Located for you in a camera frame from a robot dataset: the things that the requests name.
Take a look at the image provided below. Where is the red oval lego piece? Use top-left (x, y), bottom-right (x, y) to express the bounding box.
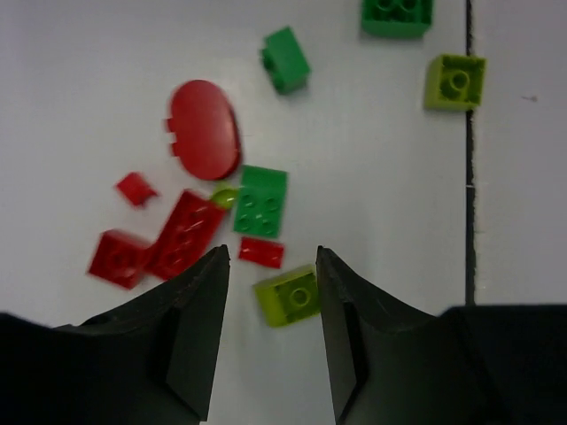
top-left (166, 80), bottom-right (241, 181)

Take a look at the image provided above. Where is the lime lego brick lower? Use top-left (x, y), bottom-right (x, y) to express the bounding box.
top-left (253, 265), bottom-right (320, 328)

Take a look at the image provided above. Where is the lime lego brick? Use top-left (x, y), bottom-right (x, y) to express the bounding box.
top-left (423, 54), bottom-right (486, 112)
top-left (253, 265), bottom-right (320, 328)

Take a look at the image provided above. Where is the green lego brick with red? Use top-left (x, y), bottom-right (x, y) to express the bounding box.
top-left (361, 0), bottom-right (434, 39)

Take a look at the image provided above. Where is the small dark green lego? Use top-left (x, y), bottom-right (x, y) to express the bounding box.
top-left (260, 27), bottom-right (311, 95)

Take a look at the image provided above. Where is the red square lego brick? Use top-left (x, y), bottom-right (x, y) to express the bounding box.
top-left (87, 228), bottom-right (152, 290)

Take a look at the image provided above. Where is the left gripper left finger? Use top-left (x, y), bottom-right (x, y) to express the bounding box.
top-left (1, 246), bottom-right (229, 424)

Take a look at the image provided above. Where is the lime lego brick front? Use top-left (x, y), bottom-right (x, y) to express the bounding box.
top-left (423, 54), bottom-right (486, 112)

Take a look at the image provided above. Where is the tiny red lego piece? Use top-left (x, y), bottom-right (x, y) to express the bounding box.
top-left (114, 172), bottom-right (159, 207)

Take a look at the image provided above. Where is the small red flat lego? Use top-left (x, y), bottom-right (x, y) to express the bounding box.
top-left (238, 236), bottom-right (285, 269)

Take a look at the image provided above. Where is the small lime round lego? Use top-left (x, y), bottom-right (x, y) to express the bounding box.
top-left (209, 182), bottom-right (238, 210)

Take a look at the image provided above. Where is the green square lego brick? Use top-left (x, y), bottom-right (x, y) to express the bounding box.
top-left (233, 165), bottom-right (288, 239)

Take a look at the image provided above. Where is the red long lego brick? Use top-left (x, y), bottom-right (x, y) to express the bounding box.
top-left (144, 190), bottom-right (226, 281)

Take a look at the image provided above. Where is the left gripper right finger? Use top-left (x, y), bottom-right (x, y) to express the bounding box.
top-left (316, 247), bottom-right (566, 424)

